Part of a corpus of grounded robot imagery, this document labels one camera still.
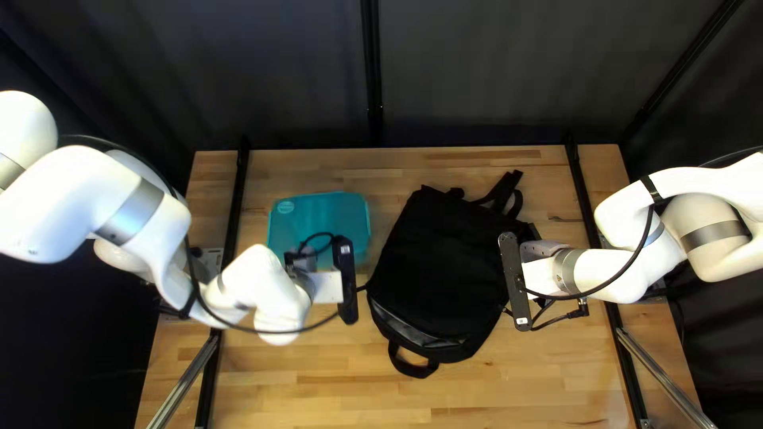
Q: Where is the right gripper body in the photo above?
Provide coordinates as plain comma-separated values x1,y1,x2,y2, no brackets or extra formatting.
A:
519,240,570,288

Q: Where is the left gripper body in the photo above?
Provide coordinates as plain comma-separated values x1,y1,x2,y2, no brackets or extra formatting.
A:
309,269,347,306

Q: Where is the black backpack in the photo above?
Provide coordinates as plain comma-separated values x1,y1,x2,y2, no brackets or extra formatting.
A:
364,169,540,380

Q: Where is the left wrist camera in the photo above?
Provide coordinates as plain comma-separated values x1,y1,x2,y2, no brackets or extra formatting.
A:
331,236,360,326

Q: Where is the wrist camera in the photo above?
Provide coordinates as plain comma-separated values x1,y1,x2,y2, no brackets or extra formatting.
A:
331,236,360,326
497,232,533,332

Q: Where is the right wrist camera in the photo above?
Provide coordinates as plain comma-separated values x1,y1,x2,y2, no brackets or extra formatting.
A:
497,232,533,332

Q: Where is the black cable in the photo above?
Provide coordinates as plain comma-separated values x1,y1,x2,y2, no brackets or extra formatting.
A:
523,174,667,330
178,231,360,336

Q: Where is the black frame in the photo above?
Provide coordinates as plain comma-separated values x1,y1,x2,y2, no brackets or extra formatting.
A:
134,0,763,429

